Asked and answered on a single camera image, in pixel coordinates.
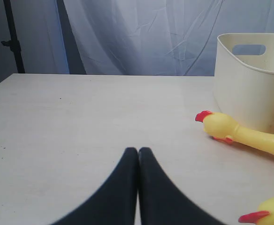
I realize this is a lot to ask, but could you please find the white backdrop cloth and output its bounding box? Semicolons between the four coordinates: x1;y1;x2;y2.
0;0;274;82

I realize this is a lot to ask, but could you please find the cream bin marked X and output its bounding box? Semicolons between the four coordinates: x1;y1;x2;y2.
213;33;274;134

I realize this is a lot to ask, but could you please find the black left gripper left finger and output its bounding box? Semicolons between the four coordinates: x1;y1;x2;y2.
54;147;137;225

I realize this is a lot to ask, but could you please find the yellow chicken head with tube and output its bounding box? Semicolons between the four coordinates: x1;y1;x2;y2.
238;197;274;225

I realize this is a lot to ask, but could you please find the black light stand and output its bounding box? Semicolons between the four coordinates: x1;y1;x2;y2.
1;0;25;74

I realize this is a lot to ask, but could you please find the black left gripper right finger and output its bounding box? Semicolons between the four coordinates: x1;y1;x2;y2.
138;147;223;225

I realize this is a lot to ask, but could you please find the whole yellow rubber chicken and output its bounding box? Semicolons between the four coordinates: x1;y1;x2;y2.
195;111;274;156

